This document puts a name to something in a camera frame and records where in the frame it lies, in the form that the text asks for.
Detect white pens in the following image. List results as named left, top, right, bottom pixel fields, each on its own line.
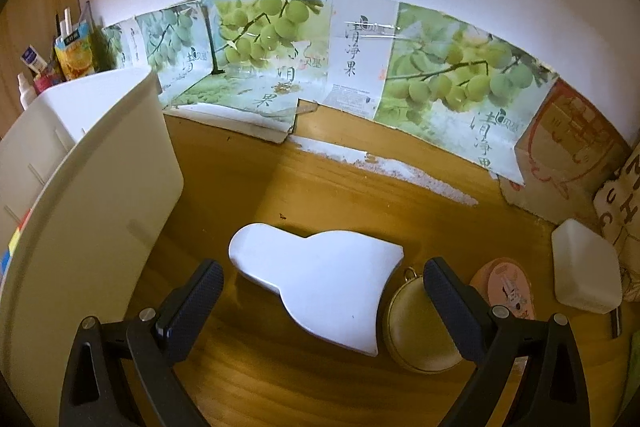
left=52, top=7, right=73, bottom=38

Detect white rectangular box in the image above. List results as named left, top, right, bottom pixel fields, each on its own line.
left=551, top=218, right=623, bottom=315

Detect pink round item in bag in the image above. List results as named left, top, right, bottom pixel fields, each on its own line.
left=469, top=257, right=536, bottom=323

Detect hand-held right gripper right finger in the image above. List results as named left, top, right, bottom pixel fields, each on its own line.
left=423, top=257, right=591, bottom=427

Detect white bottle-shaped board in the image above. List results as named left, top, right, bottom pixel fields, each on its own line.
left=228, top=223, right=405, bottom=357

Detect pink tube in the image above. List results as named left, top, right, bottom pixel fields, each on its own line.
left=32, top=64, right=66, bottom=95

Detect clear acrylic holder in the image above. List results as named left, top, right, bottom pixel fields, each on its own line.
left=77, top=2, right=108, bottom=72

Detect large grape print carton panel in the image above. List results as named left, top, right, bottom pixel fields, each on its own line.
left=372, top=2, right=560, bottom=185

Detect yellow orange packet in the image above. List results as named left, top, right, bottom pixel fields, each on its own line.
left=54, top=21, right=96, bottom=80

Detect white printed carton panel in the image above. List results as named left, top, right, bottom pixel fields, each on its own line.
left=320, top=0, right=401, bottom=120

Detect white spray bottle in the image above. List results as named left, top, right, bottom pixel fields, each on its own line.
left=16, top=73, right=37, bottom=110

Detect blue and white tube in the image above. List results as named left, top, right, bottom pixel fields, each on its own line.
left=20, top=46, right=48, bottom=78

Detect folded grape print carton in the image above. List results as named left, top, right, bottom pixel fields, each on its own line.
left=165, top=0, right=335, bottom=145

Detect printed canvas bag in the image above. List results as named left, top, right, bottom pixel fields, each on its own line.
left=592, top=147, right=640, bottom=308

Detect multicoloured puzzle cube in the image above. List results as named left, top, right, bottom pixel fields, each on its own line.
left=0, top=207, right=33, bottom=280

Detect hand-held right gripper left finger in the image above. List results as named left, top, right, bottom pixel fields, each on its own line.
left=59, top=258, right=225, bottom=427

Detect white plastic organizer tray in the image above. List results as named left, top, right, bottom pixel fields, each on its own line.
left=0, top=66, right=183, bottom=427

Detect brown printed cardboard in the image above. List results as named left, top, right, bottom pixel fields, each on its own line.
left=497, top=77, right=633, bottom=228

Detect gold round zip case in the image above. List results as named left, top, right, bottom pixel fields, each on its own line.
left=382, top=267, right=476, bottom=375

